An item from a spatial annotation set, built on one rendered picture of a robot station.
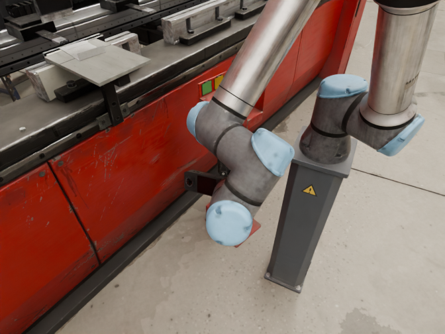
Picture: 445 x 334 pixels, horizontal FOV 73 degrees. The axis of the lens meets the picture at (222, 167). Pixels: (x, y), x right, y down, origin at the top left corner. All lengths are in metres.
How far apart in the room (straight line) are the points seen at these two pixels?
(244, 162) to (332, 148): 0.47
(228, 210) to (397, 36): 0.40
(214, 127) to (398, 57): 0.35
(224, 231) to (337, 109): 0.48
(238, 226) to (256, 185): 0.07
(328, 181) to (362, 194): 1.07
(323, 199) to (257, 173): 0.57
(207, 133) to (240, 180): 0.11
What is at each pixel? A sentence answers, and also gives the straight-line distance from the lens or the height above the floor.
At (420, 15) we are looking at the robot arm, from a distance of 0.60.
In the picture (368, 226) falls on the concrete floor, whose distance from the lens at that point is 1.87.
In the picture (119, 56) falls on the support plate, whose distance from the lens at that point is 1.00.
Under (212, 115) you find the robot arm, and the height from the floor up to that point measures 1.07.
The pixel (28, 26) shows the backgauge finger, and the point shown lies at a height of 1.02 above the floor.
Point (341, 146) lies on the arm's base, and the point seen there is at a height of 0.83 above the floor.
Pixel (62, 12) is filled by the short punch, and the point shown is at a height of 1.09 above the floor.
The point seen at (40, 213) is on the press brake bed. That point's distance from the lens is 1.12.
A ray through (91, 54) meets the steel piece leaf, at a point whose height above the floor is 1.01.
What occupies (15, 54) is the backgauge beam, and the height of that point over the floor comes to 0.94.
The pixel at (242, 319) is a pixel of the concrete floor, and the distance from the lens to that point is 1.47.
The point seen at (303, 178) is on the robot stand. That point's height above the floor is 0.70.
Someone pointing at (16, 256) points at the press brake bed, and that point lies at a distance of 1.19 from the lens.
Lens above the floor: 1.38
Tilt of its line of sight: 44 degrees down
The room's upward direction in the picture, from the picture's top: straight up
